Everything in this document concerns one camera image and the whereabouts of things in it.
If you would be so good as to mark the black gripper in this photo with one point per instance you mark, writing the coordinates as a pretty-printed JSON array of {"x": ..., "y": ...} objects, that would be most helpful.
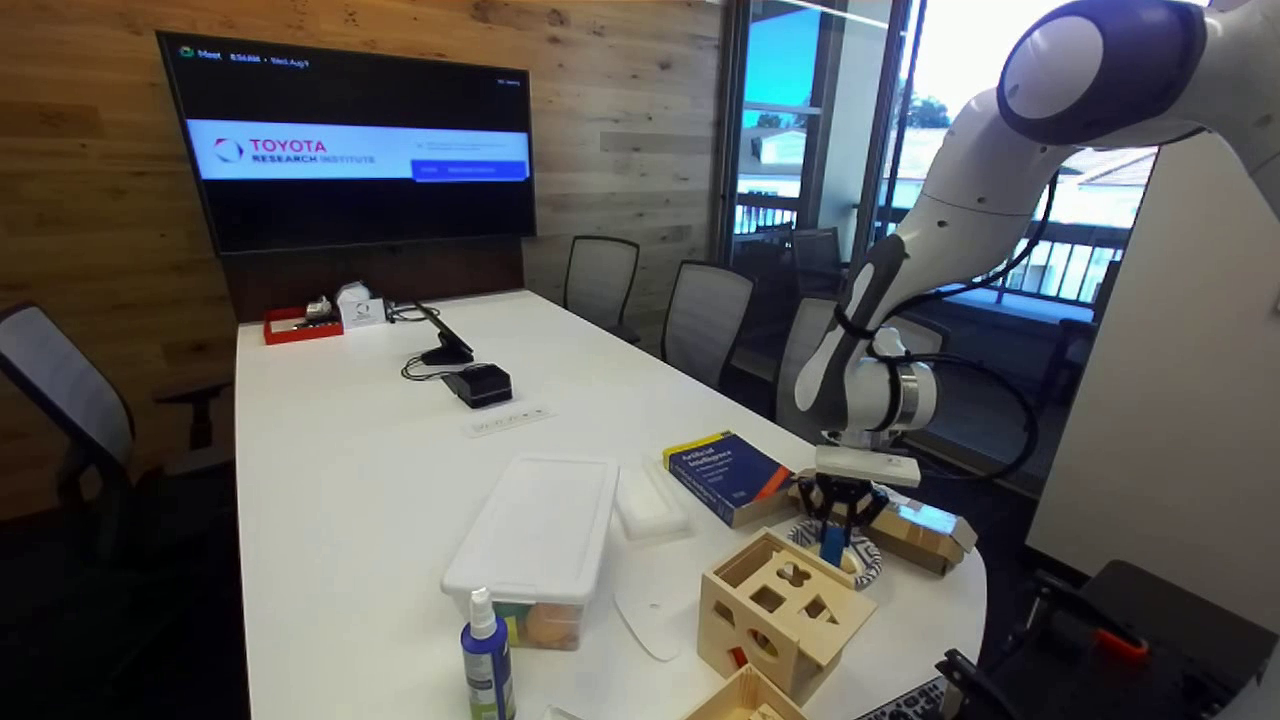
[{"x": 842, "y": 495}]

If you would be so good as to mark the blue block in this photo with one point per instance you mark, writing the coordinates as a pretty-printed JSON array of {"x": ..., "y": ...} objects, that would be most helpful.
[{"x": 839, "y": 545}]

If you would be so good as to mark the wooden shape sorter box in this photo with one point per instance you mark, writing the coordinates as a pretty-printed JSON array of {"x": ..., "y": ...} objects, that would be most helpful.
[{"x": 791, "y": 634}]

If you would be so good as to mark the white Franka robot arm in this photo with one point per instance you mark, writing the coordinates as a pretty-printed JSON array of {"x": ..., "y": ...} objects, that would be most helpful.
[{"x": 974, "y": 175}]

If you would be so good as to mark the taped cardboard box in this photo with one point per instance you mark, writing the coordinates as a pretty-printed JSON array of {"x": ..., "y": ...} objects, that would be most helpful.
[{"x": 928, "y": 537}]

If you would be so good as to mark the white foam block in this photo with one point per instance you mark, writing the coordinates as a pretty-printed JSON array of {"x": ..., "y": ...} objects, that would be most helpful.
[{"x": 649, "y": 506}]

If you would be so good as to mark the black box device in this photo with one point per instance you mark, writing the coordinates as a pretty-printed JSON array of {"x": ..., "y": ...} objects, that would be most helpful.
[{"x": 476, "y": 387}]

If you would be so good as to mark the white tissue box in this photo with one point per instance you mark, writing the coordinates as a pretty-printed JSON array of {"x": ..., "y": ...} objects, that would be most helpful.
[{"x": 361, "y": 308}]

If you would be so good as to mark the blue patterned paper plate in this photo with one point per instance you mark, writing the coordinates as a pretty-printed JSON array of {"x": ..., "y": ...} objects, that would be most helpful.
[{"x": 867, "y": 571}]

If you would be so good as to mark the blue book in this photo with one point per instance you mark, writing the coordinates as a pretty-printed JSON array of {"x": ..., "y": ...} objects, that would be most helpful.
[{"x": 724, "y": 473}]

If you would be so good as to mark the black keypad remote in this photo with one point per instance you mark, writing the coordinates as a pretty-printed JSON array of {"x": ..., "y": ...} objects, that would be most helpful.
[{"x": 915, "y": 703}]

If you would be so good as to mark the grey mesh office chair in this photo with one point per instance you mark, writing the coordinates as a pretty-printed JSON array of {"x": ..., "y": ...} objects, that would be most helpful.
[
  {"x": 64, "y": 387},
  {"x": 706, "y": 323},
  {"x": 603, "y": 282},
  {"x": 807, "y": 325}
]

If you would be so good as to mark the small wooden tray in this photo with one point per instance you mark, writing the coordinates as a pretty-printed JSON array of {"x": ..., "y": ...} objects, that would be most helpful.
[{"x": 744, "y": 696}]

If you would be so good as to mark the white flat plastic piece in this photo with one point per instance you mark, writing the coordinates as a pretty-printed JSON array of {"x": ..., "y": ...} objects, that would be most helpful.
[{"x": 659, "y": 616}]

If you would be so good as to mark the clear bin with white lid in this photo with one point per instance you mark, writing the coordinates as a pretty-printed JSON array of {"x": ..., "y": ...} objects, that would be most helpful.
[{"x": 534, "y": 527}]

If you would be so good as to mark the metal balcony railing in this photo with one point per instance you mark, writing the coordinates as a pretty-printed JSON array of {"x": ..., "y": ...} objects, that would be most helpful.
[{"x": 1066, "y": 265}]

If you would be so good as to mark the blue label spray bottle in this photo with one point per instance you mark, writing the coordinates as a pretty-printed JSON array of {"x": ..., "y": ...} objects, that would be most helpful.
[{"x": 489, "y": 667}]

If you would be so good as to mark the red tray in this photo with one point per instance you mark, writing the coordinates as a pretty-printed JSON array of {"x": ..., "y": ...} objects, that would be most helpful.
[{"x": 293, "y": 328}]

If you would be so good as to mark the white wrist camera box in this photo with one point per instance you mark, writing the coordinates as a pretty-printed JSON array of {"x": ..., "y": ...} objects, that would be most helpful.
[{"x": 867, "y": 464}]

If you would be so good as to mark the black mount with orange clamps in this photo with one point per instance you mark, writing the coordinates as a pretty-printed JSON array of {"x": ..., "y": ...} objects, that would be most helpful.
[{"x": 1135, "y": 667}]

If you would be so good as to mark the wall mounted TV screen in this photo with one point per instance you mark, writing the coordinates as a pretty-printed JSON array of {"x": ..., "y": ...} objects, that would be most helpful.
[{"x": 344, "y": 201}]

